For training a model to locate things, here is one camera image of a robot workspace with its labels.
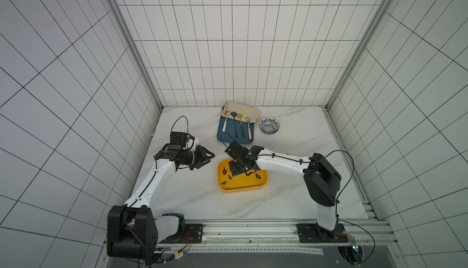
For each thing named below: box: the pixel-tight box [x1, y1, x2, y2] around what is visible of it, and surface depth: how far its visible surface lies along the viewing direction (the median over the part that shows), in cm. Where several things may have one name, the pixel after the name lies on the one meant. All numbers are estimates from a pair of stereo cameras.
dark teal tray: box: [216, 115, 255, 144], surface depth 109 cm
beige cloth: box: [221, 100, 262, 124], surface depth 120 cm
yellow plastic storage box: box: [217, 158, 269, 194], surface depth 89 cm
